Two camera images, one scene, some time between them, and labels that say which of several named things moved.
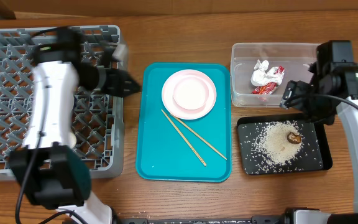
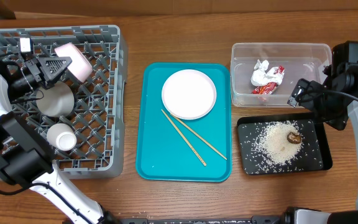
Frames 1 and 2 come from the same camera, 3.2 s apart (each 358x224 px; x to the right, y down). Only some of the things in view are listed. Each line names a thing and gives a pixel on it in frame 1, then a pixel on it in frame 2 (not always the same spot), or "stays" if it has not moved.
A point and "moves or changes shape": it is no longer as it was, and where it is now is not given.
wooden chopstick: (197, 135) stays
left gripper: (117, 83) to (45, 65)
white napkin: (261, 76) stays
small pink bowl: (191, 93) moves or changes shape
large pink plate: (189, 94) stays
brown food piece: (293, 138) stays
